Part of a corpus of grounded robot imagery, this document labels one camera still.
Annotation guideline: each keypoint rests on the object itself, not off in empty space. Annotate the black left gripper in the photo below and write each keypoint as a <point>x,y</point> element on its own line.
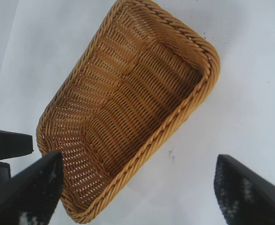
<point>8,145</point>

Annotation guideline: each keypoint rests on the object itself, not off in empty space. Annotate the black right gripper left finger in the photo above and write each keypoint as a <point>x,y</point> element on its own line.
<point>32,194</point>

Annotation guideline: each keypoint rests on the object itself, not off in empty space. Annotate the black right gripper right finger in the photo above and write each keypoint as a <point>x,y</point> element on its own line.
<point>250,194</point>

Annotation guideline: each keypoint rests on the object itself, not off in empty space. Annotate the brown woven wicker basket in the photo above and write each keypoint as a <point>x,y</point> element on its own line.
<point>132,93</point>

